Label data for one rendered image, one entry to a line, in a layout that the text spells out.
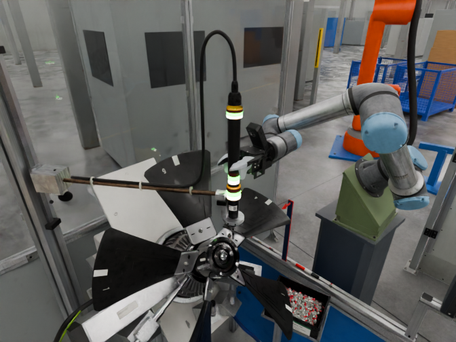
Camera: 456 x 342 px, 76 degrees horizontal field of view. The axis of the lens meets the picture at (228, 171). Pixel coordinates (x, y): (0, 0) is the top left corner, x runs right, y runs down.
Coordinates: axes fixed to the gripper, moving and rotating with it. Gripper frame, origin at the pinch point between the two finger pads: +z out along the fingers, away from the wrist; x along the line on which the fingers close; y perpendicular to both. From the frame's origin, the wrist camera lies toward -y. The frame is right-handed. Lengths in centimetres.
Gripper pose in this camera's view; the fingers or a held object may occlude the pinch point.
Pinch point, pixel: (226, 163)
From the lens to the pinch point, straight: 83.4
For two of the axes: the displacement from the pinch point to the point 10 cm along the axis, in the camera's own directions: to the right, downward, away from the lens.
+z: -7.0, 3.3, -6.4
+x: -7.2, -3.3, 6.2
